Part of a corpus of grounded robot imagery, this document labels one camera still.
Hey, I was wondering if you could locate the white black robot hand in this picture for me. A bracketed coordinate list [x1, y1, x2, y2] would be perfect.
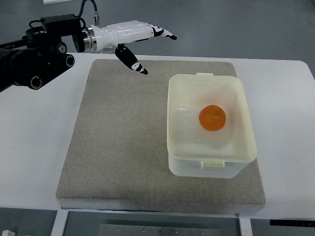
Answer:
[82, 20, 177, 75]

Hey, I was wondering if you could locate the orange fruit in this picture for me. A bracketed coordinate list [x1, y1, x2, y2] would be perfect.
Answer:
[198, 105, 226, 131]

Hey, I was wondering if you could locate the white plastic box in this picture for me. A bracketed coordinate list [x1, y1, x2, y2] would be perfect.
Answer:
[167, 73, 257, 178]

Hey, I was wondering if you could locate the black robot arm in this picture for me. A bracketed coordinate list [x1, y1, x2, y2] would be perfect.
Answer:
[0, 14, 86, 91]

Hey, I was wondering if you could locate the white object at top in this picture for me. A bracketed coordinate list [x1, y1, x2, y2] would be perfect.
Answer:
[43, 0, 67, 4]

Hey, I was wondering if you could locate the grey foam mat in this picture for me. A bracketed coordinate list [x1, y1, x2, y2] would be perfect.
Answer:
[56, 59, 265, 214]

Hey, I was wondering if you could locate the small white floor object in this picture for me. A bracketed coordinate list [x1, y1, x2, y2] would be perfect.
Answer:
[1, 230, 15, 236]

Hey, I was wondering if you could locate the black table control panel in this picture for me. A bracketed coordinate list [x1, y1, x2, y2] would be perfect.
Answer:
[270, 219, 315, 228]

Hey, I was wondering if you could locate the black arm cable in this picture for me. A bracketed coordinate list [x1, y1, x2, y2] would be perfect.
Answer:
[79, 0, 101, 27]

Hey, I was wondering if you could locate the grey metal base plate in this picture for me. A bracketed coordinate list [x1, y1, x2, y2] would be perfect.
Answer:
[98, 224, 222, 236]

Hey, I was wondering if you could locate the white table leg frame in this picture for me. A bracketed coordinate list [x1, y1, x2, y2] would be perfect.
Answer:
[51, 209, 68, 236]

